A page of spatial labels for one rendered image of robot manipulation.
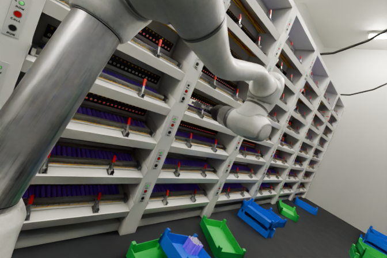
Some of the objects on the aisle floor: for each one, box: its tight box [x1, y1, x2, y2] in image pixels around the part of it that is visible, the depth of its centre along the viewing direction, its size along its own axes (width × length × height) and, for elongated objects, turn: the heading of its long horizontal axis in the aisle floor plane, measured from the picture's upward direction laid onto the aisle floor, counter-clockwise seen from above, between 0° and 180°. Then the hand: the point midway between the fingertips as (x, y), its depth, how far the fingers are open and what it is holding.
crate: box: [158, 227, 217, 258], centre depth 103 cm, size 30×20×8 cm
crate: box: [200, 215, 246, 258], centre depth 134 cm, size 30×20×8 cm
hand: (193, 102), depth 99 cm, fingers closed
